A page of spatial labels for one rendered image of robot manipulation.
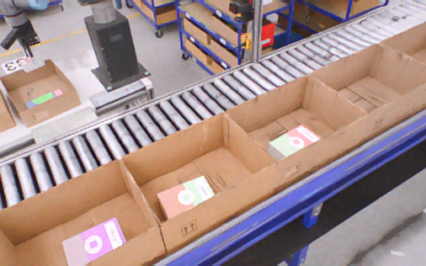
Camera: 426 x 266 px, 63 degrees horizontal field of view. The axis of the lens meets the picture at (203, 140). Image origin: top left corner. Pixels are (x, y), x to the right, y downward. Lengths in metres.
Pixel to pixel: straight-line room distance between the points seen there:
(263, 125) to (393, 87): 0.61
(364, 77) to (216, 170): 0.85
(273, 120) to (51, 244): 0.91
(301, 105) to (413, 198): 1.23
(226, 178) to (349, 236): 1.16
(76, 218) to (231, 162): 0.56
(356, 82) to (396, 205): 0.99
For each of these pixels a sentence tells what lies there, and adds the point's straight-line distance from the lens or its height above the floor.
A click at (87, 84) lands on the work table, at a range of 2.05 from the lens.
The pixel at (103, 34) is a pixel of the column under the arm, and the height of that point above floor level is 1.05.
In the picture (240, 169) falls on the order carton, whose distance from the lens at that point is 1.25.
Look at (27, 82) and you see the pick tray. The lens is 2.20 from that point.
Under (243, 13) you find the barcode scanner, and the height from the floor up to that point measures 1.04.
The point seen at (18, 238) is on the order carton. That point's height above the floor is 0.91.
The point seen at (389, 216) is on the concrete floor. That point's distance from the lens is 2.38.
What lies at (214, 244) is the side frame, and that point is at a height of 0.91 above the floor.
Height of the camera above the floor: 1.84
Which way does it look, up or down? 45 degrees down
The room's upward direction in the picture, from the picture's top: 5 degrees counter-clockwise
